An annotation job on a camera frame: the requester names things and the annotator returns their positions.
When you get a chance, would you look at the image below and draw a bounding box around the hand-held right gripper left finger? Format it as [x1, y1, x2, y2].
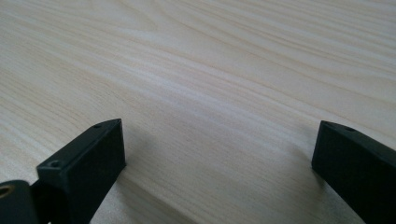
[31, 118, 127, 224]

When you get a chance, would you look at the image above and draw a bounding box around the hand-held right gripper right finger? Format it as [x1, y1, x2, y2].
[311, 119, 396, 224]

